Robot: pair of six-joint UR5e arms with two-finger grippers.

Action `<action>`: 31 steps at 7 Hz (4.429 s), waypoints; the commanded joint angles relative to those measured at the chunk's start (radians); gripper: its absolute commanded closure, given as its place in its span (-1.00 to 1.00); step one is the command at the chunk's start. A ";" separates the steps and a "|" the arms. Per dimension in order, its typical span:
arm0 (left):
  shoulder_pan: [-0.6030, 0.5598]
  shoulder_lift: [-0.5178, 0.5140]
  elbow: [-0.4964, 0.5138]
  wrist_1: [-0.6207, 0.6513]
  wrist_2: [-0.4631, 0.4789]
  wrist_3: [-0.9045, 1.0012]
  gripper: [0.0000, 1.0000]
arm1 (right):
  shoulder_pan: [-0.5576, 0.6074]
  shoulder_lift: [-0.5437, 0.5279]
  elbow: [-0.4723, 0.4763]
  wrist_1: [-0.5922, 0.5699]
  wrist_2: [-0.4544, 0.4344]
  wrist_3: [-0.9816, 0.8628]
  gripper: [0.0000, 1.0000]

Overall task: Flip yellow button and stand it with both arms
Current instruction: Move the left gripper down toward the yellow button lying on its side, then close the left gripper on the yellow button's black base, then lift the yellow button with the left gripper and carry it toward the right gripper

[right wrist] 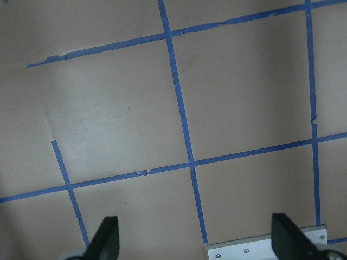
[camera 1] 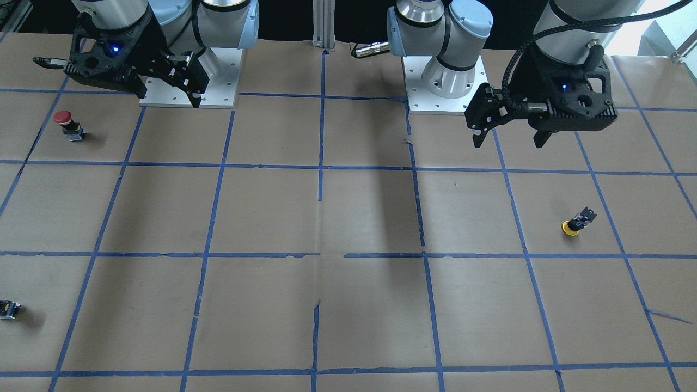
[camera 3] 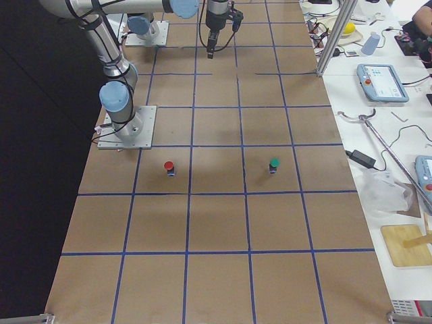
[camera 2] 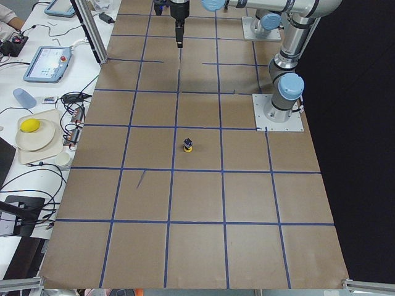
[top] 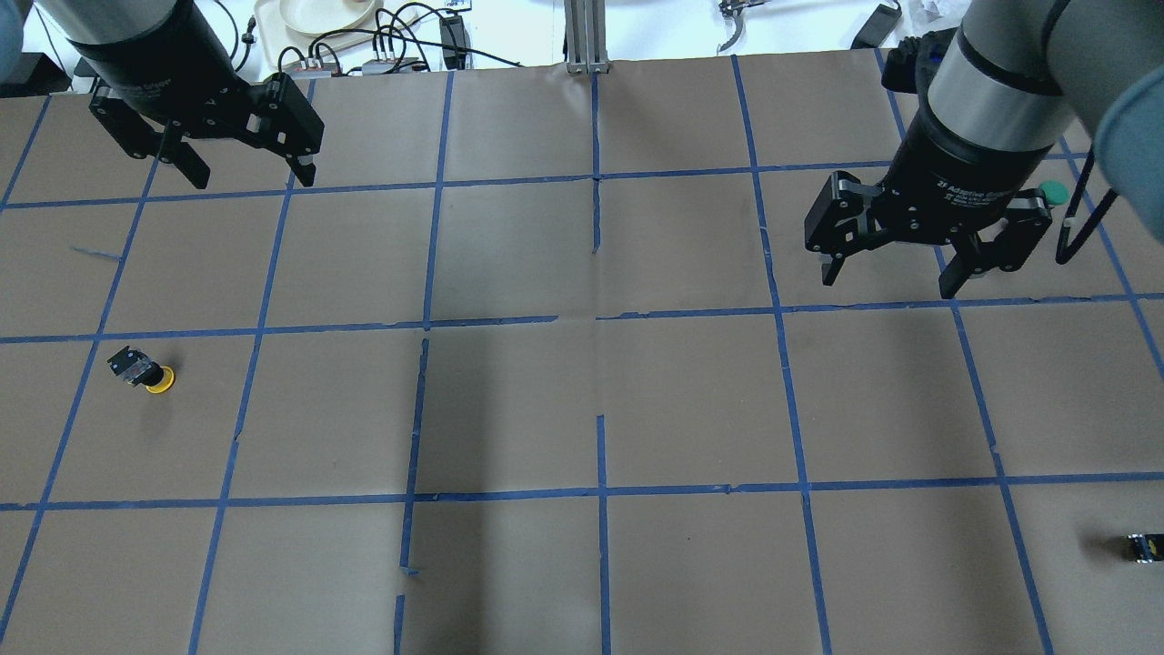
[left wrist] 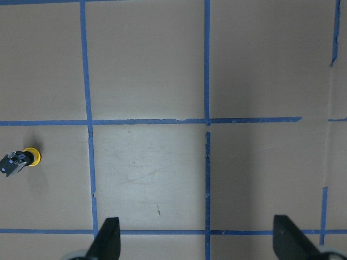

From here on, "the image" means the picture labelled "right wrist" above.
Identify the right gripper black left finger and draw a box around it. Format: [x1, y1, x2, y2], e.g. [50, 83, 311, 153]
[82, 216, 120, 260]

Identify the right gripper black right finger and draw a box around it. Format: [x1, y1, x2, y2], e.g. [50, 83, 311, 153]
[271, 213, 327, 260]

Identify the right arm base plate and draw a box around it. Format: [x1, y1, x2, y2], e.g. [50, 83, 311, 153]
[206, 224, 329, 260]

